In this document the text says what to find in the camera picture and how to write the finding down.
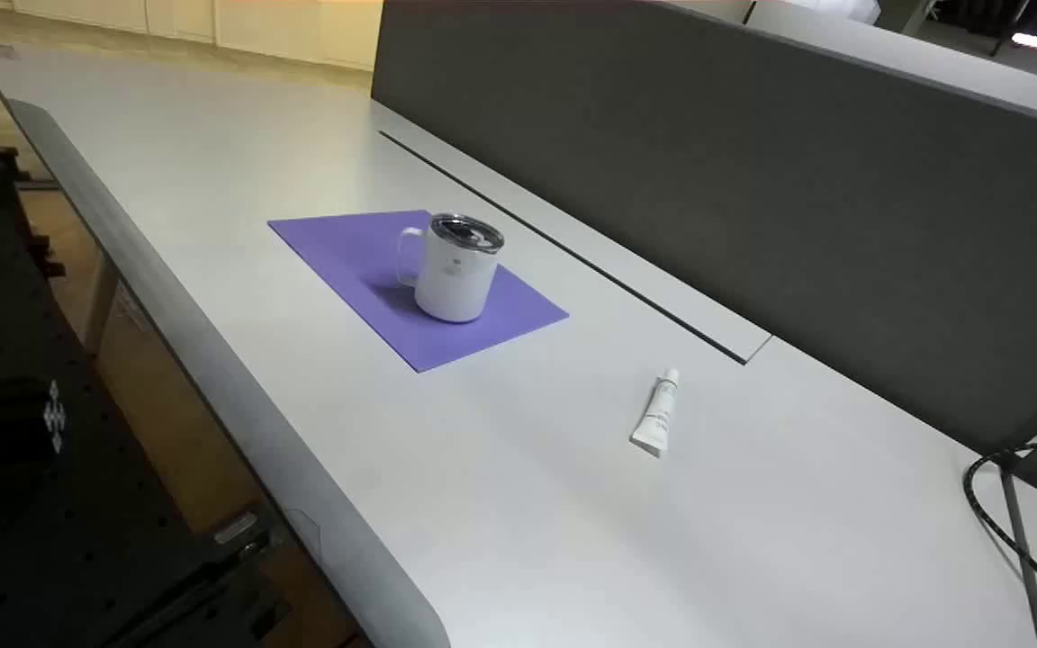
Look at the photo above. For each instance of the black equipment table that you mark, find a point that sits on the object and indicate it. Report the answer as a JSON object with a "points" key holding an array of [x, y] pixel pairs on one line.
{"points": [[16, 481]]}

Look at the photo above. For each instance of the small white tube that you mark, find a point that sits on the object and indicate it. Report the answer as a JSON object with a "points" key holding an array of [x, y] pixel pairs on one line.
{"points": [[658, 417]]}

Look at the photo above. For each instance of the light wooden cabinets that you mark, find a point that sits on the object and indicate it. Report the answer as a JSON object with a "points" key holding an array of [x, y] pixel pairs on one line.
{"points": [[278, 28]]}

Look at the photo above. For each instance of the purple rectangular mat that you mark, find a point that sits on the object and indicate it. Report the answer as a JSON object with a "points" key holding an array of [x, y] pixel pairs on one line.
{"points": [[339, 250]]}

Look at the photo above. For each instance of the silver round mug lid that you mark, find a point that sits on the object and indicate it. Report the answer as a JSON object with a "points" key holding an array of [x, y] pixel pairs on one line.
{"points": [[466, 233]]}

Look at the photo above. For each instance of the dark grey partition panel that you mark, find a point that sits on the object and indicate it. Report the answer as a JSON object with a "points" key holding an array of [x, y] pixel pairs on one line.
{"points": [[782, 180]]}

